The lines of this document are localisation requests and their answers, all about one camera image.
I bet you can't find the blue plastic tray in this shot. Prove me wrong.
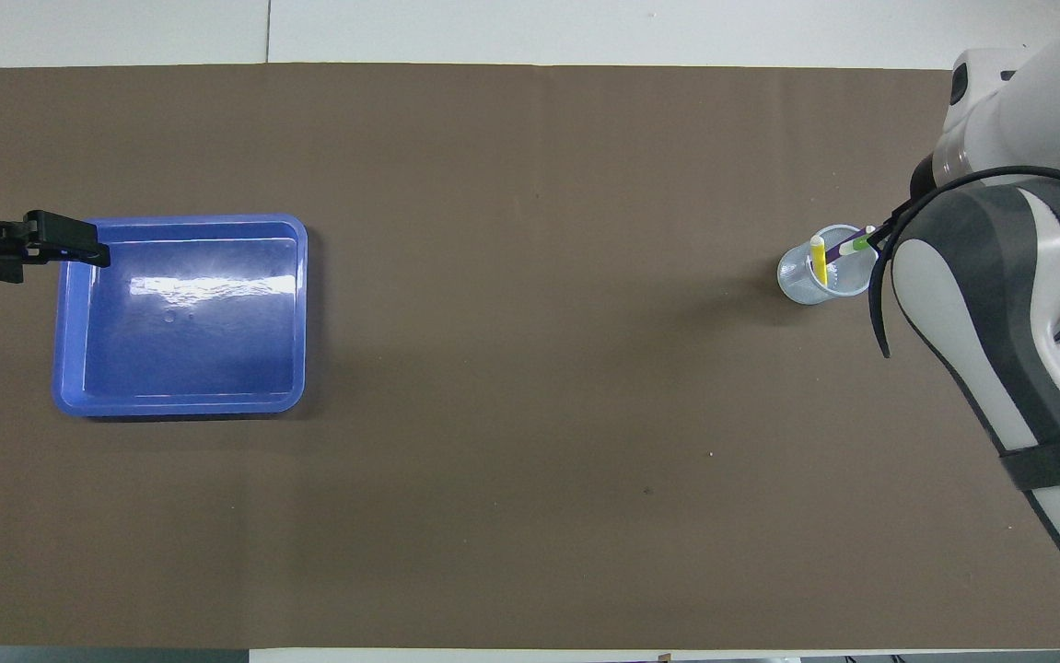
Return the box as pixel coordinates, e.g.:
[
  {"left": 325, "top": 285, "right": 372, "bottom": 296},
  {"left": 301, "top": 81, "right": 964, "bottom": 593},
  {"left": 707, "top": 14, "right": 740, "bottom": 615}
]
[{"left": 52, "top": 214, "right": 309, "bottom": 420}]

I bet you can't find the brown paper table mat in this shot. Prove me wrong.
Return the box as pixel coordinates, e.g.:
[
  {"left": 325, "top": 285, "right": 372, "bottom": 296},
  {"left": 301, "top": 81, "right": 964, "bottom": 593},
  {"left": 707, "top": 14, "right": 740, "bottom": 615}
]
[{"left": 0, "top": 63, "right": 1060, "bottom": 650}]

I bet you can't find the silver mesh pen cup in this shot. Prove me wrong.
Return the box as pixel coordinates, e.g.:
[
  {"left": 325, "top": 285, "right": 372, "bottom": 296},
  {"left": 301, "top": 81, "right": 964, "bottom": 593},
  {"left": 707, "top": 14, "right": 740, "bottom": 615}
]
[{"left": 776, "top": 224, "right": 880, "bottom": 306}]

